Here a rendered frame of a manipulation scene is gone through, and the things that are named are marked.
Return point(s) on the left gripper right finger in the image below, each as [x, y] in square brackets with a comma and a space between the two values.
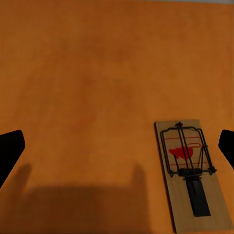
[226, 145]

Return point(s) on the cabinet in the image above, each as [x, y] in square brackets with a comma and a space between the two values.
[85, 81]

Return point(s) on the mousetrap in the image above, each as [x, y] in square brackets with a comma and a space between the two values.
[195, 196]

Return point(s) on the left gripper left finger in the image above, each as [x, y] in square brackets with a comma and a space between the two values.
[12, 145]

